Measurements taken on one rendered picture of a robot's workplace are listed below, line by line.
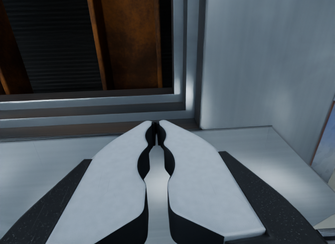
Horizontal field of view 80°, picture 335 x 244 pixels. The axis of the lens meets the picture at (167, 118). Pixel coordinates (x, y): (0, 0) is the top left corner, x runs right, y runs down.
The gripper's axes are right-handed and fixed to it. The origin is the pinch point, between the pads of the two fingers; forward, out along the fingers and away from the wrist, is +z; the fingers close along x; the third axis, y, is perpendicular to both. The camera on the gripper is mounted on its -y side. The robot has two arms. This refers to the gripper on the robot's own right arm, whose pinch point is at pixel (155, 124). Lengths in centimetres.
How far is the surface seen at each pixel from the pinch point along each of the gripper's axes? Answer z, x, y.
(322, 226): 87, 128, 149
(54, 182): 0.7, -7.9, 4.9
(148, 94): 4.5, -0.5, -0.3
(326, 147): 19.5, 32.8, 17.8
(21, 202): 0.7, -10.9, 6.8
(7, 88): 15.1, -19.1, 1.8
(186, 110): 2.6, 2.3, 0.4
